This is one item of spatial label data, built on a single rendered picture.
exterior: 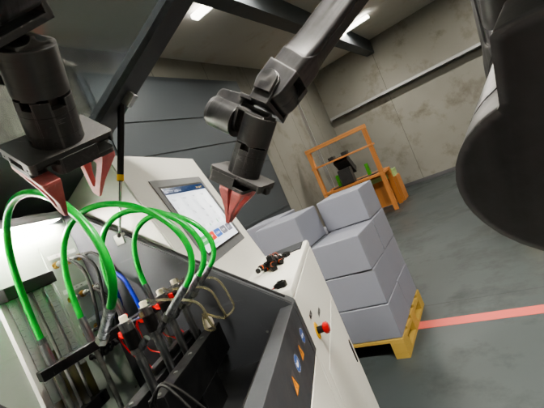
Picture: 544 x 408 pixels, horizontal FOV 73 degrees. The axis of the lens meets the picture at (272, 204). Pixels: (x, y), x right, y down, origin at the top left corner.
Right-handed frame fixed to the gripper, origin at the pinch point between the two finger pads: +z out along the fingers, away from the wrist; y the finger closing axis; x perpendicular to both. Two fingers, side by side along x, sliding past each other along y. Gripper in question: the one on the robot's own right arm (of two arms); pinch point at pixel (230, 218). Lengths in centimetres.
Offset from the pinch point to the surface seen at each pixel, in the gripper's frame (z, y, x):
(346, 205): 44, 5, -193
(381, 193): 146, 14, -734
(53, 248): 35, 51, -6
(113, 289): 10.3, 6.5, 19.4
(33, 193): 3.4, 27.5, 18.1
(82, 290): 45, 41, -9
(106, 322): 17.6, 7.1, 18.8
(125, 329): 28.1, 10.7, 8.6
